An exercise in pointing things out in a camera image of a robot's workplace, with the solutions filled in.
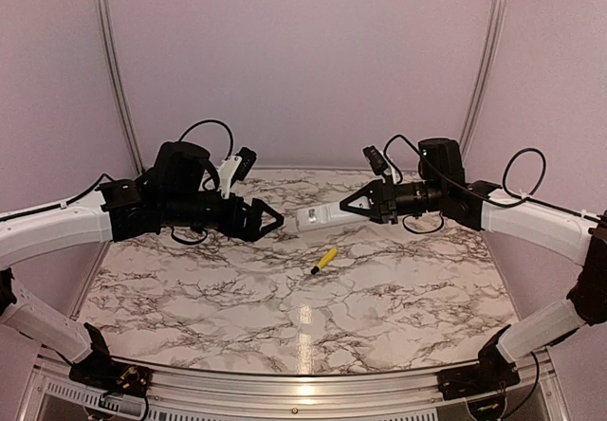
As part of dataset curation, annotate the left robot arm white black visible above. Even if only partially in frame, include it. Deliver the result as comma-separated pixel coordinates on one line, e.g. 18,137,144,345
1,141,285,397

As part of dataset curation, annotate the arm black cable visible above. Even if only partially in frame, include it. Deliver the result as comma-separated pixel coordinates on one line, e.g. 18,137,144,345
178,118,236,156
502,149,547,203

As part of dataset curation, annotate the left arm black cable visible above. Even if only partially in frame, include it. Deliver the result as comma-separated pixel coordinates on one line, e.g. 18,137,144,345
178,118,236,156

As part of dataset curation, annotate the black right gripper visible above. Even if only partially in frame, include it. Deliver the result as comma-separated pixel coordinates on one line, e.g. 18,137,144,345
340,174,447,224

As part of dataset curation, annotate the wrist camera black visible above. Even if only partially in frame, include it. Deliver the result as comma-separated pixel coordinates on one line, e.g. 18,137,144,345
233,147,257,181
362,145,389,175

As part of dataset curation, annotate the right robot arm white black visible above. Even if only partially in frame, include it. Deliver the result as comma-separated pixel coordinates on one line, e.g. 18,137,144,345
340,138,606,400

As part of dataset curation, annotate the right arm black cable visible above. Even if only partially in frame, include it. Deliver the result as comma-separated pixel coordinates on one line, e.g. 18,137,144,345
502,149,547,203

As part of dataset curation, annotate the white remote control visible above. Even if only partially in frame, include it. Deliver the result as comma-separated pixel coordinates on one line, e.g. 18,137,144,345
295,203,369,232

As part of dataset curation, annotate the front aluminium rail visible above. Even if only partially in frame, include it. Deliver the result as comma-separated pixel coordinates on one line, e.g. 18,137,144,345
17,348,570,420

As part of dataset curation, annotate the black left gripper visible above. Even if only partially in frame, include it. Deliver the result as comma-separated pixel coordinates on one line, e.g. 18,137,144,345
162,191,285,240

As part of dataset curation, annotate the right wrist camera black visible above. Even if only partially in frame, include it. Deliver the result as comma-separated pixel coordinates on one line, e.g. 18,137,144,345
362,145,389,175

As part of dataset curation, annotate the aluminium frame post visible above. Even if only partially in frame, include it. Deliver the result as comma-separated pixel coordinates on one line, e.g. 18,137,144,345
95,0,145,174
460,0,507,154

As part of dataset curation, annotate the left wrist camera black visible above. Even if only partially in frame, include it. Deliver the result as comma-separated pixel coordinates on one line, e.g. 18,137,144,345
233,147,257,181

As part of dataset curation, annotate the right aluminium frame post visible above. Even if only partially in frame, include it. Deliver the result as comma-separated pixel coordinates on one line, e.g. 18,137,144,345
460,0,507,154

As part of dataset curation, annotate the left aluminium frame post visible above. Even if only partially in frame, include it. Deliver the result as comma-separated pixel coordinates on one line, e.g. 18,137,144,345
95,0,145,174

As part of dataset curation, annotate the yellow screwdriver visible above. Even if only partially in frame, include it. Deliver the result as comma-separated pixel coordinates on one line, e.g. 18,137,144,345
310,248,339,275

